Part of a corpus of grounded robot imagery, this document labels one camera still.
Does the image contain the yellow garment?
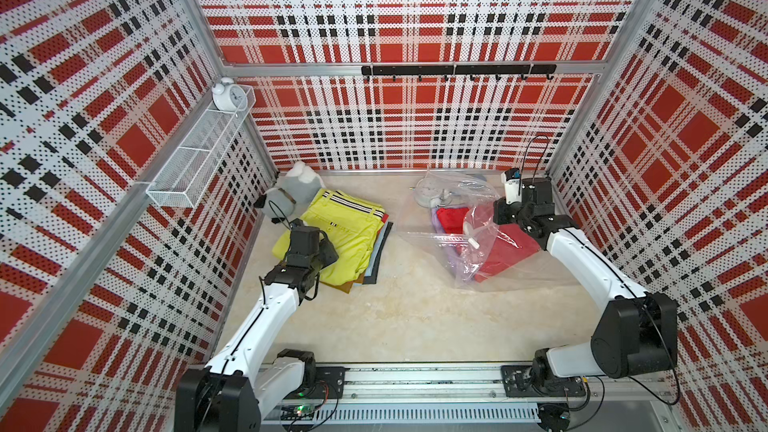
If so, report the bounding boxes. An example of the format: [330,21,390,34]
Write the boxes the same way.
[262,188,387,301]

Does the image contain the clear plastic vacuum bag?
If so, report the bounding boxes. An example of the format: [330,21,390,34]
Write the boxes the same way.
[395,171,577,292]

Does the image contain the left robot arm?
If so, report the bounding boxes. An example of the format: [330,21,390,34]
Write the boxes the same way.
[173,223,338,431]

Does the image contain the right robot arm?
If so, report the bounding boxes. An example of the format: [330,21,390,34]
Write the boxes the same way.
[494,168,677,387]

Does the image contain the grey white plush toy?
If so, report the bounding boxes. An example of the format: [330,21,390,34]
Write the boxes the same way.
[255,161,325,223]

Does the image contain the purple folded garment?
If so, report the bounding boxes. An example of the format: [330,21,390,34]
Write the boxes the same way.
[431,207,485,282]

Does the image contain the white alarm clock on table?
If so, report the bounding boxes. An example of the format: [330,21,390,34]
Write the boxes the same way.
[414,177,453,209]

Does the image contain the white alarm clock on shelf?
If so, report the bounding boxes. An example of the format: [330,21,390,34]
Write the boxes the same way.
[212,77,248,113]

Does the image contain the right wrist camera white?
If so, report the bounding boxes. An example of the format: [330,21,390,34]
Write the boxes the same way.
[501,168,522,204]

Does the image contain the white wire mesh shelf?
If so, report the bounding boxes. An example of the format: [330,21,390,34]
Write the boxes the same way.
[147,85,255,208]

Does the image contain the black wall hook rail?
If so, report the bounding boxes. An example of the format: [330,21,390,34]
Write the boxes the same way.
[361,63,557,78]

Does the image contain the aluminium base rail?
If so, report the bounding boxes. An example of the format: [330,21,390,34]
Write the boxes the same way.
[173,361,679,427]

